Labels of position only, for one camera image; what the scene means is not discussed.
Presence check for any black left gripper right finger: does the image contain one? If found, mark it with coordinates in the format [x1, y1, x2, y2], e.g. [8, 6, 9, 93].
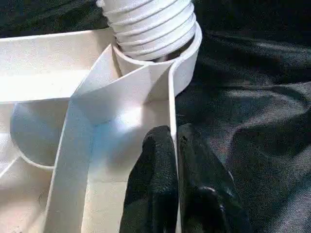
[177, 123, 251, 233]

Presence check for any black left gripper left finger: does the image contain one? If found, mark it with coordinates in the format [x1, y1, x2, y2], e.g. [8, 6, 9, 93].
[120, 125, 179, 233]

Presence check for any white plastic table leg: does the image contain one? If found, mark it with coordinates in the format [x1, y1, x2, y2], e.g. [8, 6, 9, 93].
[96, 0, 198, 62]

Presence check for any black plastic mat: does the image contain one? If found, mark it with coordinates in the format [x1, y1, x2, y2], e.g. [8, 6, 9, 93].
[0, 0, 311, 233]

